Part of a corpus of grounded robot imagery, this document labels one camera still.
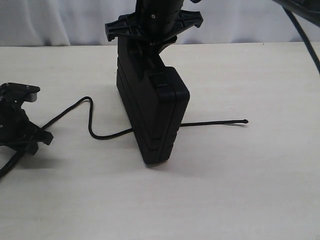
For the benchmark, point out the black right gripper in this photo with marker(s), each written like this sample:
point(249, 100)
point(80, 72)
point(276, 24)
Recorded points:
point(159, 29)

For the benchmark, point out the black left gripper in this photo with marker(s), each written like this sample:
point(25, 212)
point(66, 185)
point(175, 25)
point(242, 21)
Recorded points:
point(17, 132)

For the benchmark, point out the black plastic carry case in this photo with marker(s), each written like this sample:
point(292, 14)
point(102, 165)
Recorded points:
point(155, 107)

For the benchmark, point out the white backdrop curtain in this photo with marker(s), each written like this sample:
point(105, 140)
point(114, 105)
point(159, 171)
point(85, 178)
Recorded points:
point(82, 22)

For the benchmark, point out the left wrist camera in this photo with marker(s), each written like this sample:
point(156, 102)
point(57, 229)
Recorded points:
point(18, 92)

